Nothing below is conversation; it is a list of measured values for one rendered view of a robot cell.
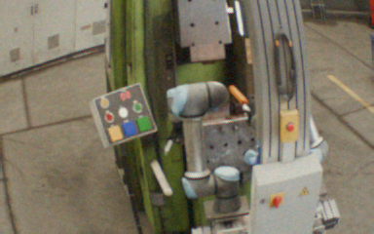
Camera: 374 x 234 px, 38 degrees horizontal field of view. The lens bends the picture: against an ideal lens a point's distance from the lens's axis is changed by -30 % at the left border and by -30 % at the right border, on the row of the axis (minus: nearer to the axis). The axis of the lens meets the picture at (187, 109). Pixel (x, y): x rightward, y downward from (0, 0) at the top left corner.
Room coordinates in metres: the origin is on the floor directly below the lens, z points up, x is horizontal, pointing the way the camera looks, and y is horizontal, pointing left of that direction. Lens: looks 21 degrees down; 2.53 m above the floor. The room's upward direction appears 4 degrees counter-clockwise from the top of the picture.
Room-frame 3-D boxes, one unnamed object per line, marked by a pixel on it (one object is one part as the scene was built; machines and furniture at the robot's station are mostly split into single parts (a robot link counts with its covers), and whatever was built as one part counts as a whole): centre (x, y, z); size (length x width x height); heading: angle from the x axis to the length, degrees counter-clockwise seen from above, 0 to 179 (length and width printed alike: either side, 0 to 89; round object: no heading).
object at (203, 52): (4.30, -0.10, 1.32); 0.42 x 0.20 x 0.10; 10
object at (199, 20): (4.31, -0.15, 1.56); 0.42 x 0.39 x 0.40; 10
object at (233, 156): (4.32, -0.16, 0.69); 0.56 x 0.38 x 0.45; 10
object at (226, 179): (3.10, -0.16, 0.98); 0.13 x 0.12 x 0.14; 100
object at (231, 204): (3.10, -0.16, 0.87); 0.15 x 0.15 x 0.10
